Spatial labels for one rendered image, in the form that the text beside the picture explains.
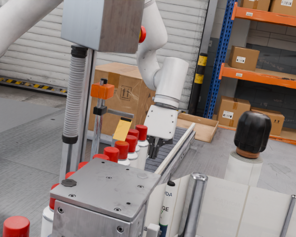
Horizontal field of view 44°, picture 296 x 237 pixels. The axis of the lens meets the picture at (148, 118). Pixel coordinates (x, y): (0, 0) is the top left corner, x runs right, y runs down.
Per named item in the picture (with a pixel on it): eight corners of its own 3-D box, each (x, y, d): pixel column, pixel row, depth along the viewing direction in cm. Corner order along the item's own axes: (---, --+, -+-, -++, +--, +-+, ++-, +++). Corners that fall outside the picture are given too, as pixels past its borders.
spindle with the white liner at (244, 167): (247, 232, 94) (276, 121, 86) (212, 221, 96) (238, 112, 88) (248, 215, 102) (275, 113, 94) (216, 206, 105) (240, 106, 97)
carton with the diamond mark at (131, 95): (132, 141, 155) (142, 78, 147) (81, 128, 160) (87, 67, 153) (152, 124, 183) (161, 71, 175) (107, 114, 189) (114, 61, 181)
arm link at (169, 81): (148, 93, 122) (166, 95, 115) (158, 55, 123) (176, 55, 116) (166, 100, 128) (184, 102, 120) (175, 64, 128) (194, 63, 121)
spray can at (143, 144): (136, 202, 100) (147, 130, 94) (118, 196, 101) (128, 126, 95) (142, 194, 104) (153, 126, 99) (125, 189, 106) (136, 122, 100)
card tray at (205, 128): (210, 143, 176) (212, 135, 175) (158, 130, 182) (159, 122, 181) (217, 128, 204) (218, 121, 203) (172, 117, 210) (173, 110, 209)
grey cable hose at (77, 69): (73, 146, 79) (83, 48, 73) (58, 142, 80) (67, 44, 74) (80, 141, 82) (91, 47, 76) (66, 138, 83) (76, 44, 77)
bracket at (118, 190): (131, 223, 43) (132, 215, 42) (47, 196, 45) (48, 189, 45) (161, 179, 55) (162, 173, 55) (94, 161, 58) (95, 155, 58)
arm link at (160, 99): (151, 92, 118) (149, 101, 118) (177, 98, 116) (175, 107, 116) (156, 97, 126) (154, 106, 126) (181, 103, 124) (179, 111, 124)
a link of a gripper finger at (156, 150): (156, 138, 119) (151, 158, 118) (165, 140, 118) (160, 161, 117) (158, 139, 122) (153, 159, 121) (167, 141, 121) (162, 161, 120)
